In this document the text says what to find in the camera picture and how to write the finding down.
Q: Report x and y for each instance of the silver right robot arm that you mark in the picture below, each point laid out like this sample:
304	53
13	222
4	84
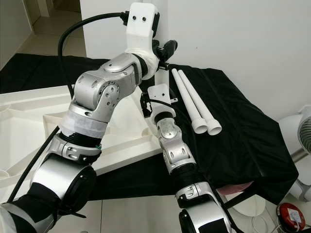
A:
175	145

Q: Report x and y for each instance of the white door frame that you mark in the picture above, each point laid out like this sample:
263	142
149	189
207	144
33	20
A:
46	6

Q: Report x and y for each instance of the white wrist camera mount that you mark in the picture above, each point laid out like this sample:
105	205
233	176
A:
142	29
160	94

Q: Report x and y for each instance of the red round floor device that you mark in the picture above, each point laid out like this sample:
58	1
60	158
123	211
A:
291	216

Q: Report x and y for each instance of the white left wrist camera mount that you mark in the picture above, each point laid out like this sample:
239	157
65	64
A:
142	29

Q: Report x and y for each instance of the black table cloth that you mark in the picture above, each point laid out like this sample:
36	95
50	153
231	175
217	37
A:
248	141

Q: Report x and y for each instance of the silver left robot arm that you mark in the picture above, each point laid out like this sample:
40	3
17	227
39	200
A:
107	92

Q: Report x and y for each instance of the pink rounded object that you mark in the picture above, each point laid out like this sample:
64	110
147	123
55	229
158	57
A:
240	187

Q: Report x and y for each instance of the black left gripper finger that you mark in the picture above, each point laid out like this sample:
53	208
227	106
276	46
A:
169	50

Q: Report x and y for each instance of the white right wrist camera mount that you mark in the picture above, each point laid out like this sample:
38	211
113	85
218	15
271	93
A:
160	94

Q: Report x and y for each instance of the black metal table leg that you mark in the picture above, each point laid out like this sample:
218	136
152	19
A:
238	199

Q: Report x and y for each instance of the white plastic children table top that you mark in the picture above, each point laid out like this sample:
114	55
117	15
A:
29	126

